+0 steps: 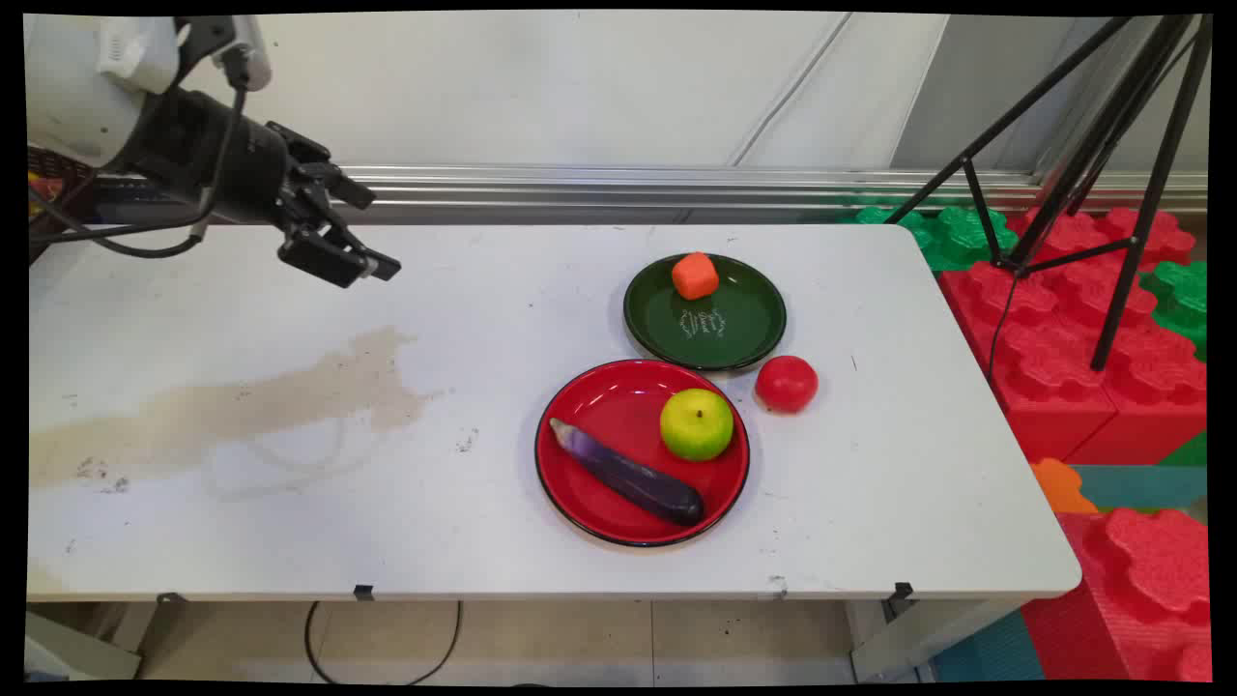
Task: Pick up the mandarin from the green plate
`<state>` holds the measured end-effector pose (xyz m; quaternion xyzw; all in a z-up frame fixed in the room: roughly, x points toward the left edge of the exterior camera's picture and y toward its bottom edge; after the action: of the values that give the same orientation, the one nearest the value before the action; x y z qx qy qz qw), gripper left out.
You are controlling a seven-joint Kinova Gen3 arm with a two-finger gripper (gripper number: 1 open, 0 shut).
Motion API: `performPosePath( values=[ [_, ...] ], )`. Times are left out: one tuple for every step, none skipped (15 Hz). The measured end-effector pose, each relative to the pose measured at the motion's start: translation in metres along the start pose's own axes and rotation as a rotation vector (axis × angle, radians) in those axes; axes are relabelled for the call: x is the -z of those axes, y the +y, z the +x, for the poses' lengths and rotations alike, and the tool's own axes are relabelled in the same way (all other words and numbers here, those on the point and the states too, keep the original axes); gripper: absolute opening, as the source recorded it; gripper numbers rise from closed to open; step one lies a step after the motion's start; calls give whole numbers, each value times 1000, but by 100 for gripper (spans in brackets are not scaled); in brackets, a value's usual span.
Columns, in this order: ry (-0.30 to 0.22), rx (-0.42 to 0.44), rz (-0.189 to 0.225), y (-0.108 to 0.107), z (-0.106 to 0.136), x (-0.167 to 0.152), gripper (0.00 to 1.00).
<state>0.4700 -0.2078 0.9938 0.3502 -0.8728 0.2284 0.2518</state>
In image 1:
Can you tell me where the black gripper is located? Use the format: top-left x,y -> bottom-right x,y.
121,87 -> 403,290

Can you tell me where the red round plate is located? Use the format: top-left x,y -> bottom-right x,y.
534,359 -> 752,549

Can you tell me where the purple toy eggplant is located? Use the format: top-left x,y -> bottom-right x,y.
549,418 -> 705,528

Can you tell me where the green toy apple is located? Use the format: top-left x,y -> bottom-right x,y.
660,388 -> 735,462

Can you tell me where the dark green round plate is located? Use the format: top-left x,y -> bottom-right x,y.
623,253 -> 788,372

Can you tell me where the red toy tomato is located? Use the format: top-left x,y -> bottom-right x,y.
755,355 -> 820,415

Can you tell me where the white folding table leg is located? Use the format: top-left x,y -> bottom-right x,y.
27,609 -> 142,682
850,597 -> 1027,683

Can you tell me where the green foam block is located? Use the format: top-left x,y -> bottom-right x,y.
1140,259 -> 1209,361
855,204 -> 1021,273

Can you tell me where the orange foam piece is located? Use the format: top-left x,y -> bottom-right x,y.
1029,457 -> 1099,514

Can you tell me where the black tripod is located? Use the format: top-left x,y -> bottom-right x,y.
884,14 -> 1214,373

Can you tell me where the teal foam mat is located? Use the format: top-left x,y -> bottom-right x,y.
1068,464 -> 1209,512

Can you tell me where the aluminium wall rail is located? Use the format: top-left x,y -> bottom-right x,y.
333,164 -> 1209,226

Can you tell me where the black floor cable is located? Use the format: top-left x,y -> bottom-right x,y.
304,600 -> 464,686

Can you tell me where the thin black tripod cable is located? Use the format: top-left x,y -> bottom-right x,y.
987,274 -> 1019,380

